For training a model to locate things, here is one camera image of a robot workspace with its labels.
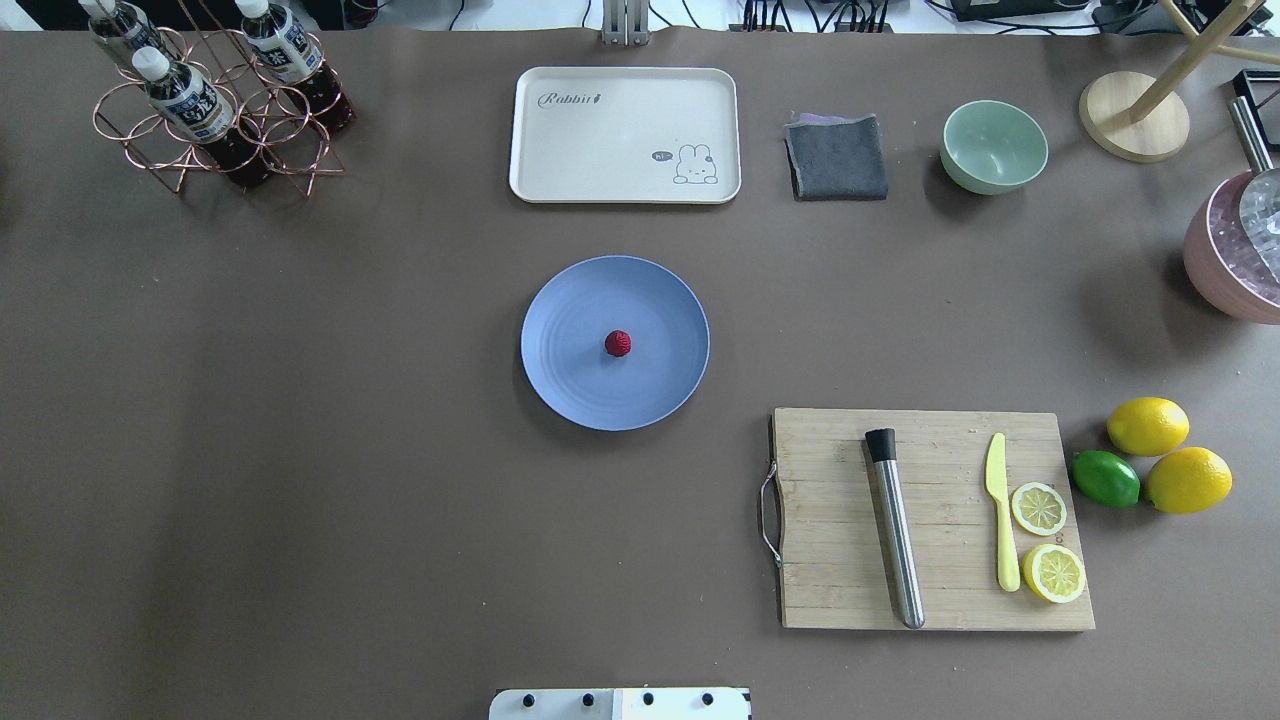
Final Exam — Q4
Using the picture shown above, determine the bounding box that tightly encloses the red strawberry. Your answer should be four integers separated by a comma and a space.
603, 329, 632, 357

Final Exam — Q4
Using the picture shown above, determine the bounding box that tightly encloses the blue round plate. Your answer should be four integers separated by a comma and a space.
520, 255, 710, 430

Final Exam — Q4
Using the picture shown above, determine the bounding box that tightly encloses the cream rabbit tray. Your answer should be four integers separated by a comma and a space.
508, 67, 741, 204

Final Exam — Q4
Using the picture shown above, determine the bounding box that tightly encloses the steel muddler black tip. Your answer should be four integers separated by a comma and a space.
865, 428, 925, 630

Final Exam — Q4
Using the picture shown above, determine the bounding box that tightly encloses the grey folded cloth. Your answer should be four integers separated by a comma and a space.
785, 111, 890, 201

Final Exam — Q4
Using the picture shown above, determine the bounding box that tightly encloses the wooden cutting board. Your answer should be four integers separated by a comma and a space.
771, 407, 1094, 632

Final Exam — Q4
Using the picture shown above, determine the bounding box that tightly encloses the green bowl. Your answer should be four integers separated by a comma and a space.
940, 100, 1050, 196

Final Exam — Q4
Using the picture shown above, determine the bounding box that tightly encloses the lemon slice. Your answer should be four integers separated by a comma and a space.
1010, 482, 1068, 537

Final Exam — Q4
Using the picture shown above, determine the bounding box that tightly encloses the yellow plastic knife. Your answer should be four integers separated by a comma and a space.
984, 432, 1021, 593

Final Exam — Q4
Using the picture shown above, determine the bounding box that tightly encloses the dark drink bottle right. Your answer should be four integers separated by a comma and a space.
236, 1, 355, 135

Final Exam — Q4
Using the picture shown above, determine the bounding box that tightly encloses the dark drink bottle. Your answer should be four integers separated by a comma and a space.
236, 1, 355, 135
131, 46, 273, 188
79, 0, 180, 77

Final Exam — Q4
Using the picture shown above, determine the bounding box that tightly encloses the lemon half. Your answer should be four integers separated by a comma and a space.
1021, 544, 1087, 603

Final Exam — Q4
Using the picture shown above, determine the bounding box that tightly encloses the green lime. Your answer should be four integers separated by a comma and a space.
1070, 450, 1140, 509

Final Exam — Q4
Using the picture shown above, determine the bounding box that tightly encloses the whole lemon upper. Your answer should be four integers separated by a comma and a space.
1106, 396, 1190, 457

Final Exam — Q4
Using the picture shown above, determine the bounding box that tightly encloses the whole lemon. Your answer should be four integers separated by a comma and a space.
1106, 396, 1190, 457
1146, 447, 1233, 514

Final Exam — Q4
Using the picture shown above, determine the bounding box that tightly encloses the dark drink bottle middle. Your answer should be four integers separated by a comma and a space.
131, 46, 273, 188

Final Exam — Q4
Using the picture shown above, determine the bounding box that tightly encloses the wooden stand round base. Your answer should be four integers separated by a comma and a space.
1078, 1, 1279, 163

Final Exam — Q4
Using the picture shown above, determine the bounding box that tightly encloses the whole lemon lower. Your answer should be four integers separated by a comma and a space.
1146, 447, 1233, 514

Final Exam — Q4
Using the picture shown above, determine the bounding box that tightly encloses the pink ice bucket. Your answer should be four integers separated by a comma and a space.
1183, 170, 1279, 325

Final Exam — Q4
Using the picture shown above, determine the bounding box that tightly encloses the dark drink bottle left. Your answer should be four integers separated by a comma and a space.
79, 0, 180, 77

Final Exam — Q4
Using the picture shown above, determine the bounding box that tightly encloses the steel ice scoop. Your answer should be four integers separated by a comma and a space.
1230, 96, 1279, 281

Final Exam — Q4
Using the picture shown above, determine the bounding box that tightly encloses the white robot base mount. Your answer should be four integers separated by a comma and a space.
488, 685, 753, 719

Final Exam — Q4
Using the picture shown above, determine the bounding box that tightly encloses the copper wire bottle rack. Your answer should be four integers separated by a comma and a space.
92, 1, 344, 195

